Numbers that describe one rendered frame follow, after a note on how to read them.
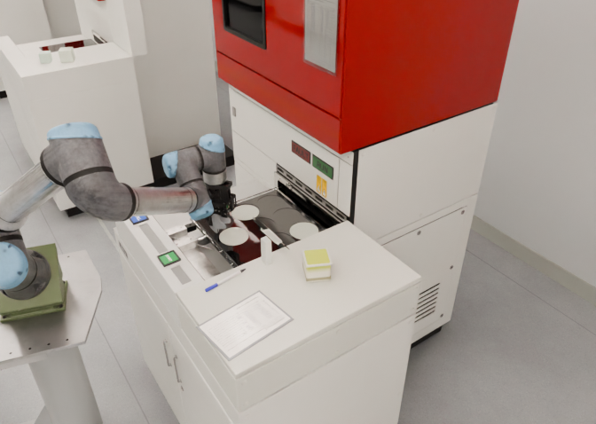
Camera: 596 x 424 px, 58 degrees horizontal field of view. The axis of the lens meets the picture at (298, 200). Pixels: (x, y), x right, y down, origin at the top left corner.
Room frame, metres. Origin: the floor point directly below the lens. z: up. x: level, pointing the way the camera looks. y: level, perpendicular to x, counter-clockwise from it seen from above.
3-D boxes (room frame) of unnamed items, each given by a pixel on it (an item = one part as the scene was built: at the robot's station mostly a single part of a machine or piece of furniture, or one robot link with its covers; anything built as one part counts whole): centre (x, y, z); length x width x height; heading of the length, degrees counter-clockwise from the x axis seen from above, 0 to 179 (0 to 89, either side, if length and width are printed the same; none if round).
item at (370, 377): (1.40, 0.17, 0.41); 0.97 x 0.64 x 0.82; 35
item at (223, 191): (1.48, 0.26, 1.05); 0.09 x 0.08 x 0.12; 69
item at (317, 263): (1.19, -0.05, 1.00); 0.07 x 0.07 x 0.07; 8
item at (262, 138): (1.81, 0.05, 1.02); 0.82 x 0.03 x 0.40; 35
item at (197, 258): (1.36, 0.34, 0.87); 0.36 x 0.08 x 0.03; 35
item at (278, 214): (1.52, 0.13, 0.90); 0.34 x 0.34 x 0.01; 35
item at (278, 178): (1.66, -0.04, 0.89); 0.44 x 0.02 x 0.10; 35
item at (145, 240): (1.37, 0.47, 0.89); 0.55 x 0.09 x 0.14; 35
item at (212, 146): (1.48, 0.27, 1.21); 0.09 x 0.08 x 0.11; 121
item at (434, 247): (2.00, -0.23, 0.41); 0.82 x 0.71 x 0.82; 35
